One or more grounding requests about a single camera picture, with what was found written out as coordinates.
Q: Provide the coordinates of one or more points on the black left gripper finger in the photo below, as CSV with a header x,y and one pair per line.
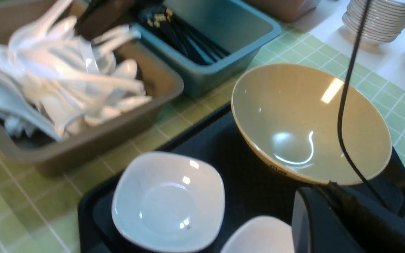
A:
x,y
338,219

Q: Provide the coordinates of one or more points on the white square dish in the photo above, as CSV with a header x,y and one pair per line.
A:
x,y
261,234
169,203

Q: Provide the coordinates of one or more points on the tan noodle bowl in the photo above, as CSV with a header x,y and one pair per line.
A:
x,y
287,114

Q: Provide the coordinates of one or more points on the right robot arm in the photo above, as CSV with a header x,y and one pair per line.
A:
x,y
100,15

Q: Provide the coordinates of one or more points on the black serving tray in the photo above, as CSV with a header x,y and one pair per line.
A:
x,y
251,187

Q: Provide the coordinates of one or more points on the stack of white dishes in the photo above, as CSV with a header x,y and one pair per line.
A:
x,y
385,20

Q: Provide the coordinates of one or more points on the blue plastic bin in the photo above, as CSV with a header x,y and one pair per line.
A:
x,y
237,27

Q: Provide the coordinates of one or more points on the green checked tablecloth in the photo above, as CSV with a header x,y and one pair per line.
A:
x,y
39,215

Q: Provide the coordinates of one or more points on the white spoon sticking up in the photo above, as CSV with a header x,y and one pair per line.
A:
x,y
29,34

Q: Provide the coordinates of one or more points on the brown plastic bin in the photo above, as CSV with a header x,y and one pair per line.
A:
x,y
52,158

